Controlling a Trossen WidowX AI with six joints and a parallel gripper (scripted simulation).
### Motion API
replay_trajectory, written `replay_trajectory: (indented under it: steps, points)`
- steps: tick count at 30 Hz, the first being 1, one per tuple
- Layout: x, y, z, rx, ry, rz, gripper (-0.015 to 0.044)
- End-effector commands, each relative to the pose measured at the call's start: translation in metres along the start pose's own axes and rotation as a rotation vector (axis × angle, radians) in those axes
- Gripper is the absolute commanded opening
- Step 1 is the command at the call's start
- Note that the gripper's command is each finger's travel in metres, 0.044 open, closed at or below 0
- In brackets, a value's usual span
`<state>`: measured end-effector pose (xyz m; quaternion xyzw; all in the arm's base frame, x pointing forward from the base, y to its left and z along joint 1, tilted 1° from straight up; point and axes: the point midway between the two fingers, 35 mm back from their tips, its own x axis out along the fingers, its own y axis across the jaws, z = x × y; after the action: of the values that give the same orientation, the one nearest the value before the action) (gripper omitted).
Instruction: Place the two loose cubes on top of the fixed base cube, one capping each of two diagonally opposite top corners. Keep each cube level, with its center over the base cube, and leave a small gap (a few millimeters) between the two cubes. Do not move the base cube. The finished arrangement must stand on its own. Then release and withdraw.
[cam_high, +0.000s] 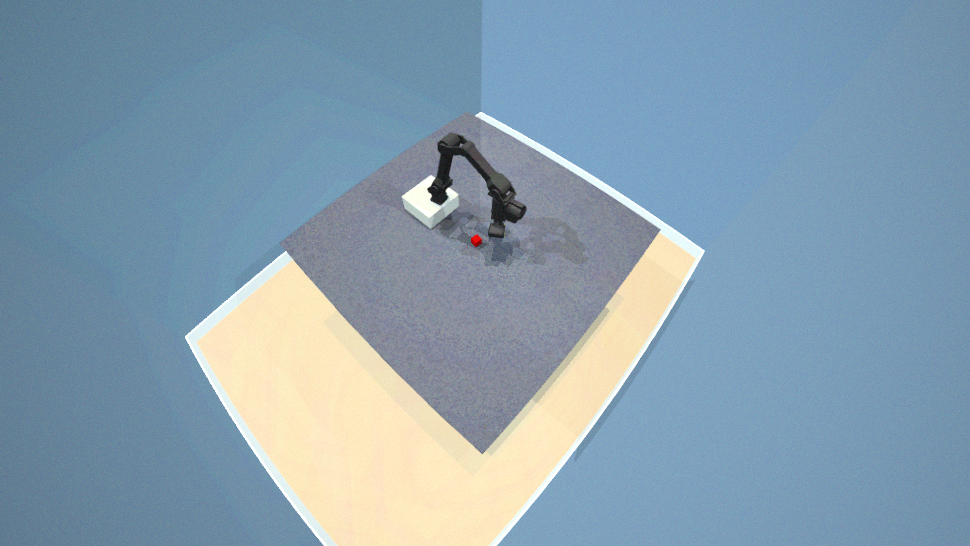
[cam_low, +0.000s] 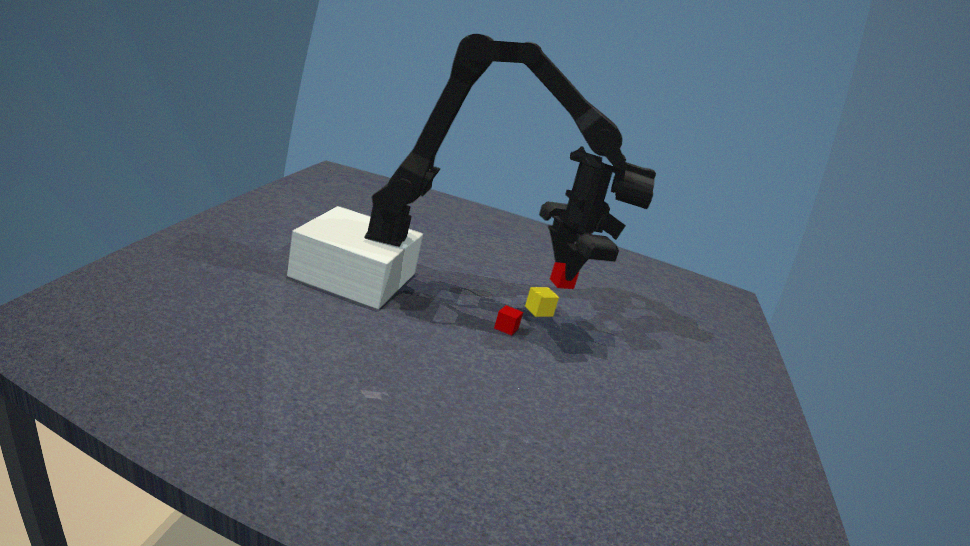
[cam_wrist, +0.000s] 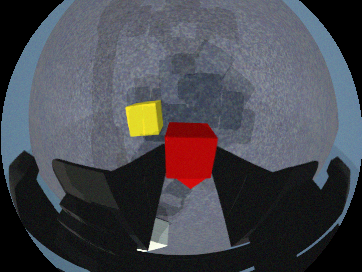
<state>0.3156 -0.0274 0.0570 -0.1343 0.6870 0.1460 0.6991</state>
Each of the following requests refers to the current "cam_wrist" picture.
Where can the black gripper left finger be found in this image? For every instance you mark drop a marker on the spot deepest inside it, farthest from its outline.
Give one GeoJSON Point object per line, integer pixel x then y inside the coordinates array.
{"type": "Point", "coordinates": [131, 193]}

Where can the red cube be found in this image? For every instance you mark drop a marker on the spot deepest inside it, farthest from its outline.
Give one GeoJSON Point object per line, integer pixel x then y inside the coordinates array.
{"type": "Point", "coordinates": [189, 151]}
{"type": "Point", "coordinates": [190, 183]}

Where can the yellow cube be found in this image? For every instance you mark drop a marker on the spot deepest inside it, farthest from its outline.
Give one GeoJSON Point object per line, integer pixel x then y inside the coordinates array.
{"type": "Point", "coordinates": [145, 118]}

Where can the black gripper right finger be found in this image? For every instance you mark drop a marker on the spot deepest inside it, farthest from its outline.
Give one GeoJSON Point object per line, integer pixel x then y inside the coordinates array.
{"type": "Point", "coordinates": [249, 193]}

